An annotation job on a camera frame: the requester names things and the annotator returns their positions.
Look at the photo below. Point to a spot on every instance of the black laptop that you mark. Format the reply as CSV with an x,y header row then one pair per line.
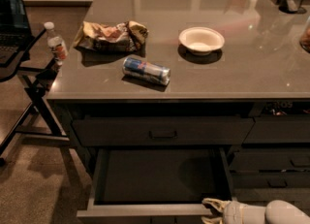
x,y
15,31

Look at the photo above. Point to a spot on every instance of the crumpled chip bag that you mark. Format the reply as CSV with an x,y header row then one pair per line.
x,y
128,36

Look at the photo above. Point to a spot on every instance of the blue silver energy drink can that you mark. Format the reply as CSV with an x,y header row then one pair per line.
x,y
146,71

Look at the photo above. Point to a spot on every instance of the dark drawer cabinet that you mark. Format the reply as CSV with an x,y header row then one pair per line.
x,y
193,146

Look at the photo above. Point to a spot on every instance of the snack packet in drawer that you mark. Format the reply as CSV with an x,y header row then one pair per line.
x,y
286,108

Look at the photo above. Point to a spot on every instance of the white paper bowl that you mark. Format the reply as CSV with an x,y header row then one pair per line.
x,y
201,40

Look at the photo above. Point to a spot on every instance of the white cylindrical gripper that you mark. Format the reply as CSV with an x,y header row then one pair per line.
x,y
234,212

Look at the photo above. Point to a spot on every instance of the clear plastic water bottle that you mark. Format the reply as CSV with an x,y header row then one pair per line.
x,y
56,43

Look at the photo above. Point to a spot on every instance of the black laptop stand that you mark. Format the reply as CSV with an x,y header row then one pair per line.
x,y
36,83

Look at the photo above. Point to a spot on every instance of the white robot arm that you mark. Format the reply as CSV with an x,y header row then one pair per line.
x,y
275,212

